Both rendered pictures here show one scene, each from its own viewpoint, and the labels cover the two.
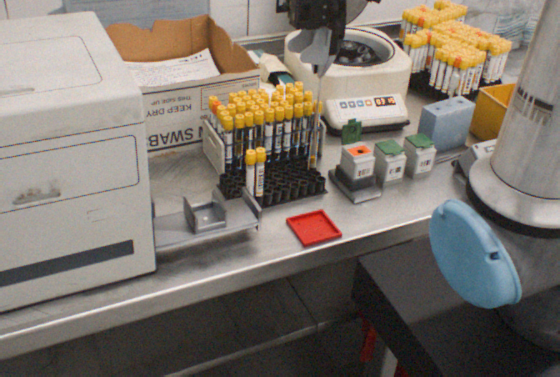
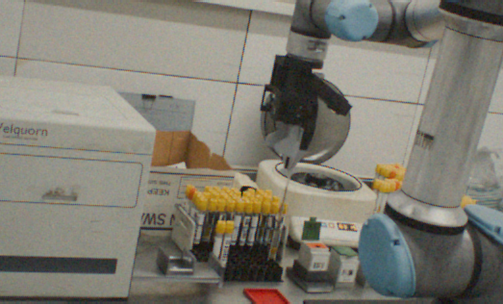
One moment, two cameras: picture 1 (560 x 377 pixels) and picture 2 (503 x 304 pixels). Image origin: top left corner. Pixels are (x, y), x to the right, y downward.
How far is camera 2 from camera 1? 76 cm
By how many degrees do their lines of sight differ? 20
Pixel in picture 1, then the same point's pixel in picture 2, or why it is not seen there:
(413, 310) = not seen: outside the picture
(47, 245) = (54, 242)
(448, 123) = not seen: hidden behind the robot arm
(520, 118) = (416, 147)
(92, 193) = (100, 205)
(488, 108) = not seen: hidden behind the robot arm
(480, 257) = (388, 245)
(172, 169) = (141, 244)
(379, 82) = (343, 208)
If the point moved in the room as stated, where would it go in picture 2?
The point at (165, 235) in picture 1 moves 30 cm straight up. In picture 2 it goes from (139, 271) to (170, 99)
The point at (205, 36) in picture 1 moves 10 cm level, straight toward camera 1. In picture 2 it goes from (184, 151) to (183, 163)
